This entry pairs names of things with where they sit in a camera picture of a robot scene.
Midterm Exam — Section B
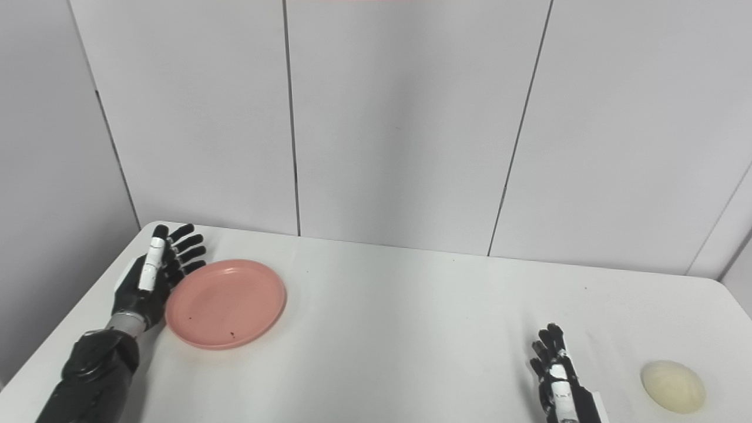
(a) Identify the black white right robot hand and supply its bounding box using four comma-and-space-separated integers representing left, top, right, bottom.
529, 323, 609, 423

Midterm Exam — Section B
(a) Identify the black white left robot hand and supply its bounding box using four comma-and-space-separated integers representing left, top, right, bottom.
110, 223, 207, 331

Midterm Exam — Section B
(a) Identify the pink round plate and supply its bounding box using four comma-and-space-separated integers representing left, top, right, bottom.
164, 259, 287, 351

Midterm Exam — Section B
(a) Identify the pale yellow steamed bun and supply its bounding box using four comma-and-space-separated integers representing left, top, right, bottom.
640, 360, 706, 415

